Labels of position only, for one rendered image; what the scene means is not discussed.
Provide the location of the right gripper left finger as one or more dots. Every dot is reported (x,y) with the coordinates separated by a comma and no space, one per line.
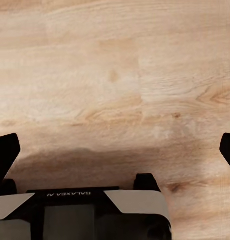
(9,150)

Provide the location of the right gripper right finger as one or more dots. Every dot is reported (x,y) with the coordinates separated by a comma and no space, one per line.
(225,147)

